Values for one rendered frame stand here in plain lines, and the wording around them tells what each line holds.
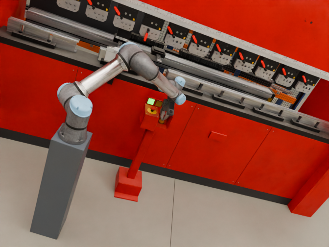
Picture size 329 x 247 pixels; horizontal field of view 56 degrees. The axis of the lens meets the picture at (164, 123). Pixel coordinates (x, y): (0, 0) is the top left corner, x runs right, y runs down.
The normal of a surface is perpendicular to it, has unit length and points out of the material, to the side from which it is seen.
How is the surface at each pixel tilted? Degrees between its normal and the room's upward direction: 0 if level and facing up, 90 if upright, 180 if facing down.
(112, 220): 0
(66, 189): 90
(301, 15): 90
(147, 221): 0
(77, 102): 7
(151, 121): 90
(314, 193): 90
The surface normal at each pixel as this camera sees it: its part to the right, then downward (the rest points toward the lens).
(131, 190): 0.07, 0.55
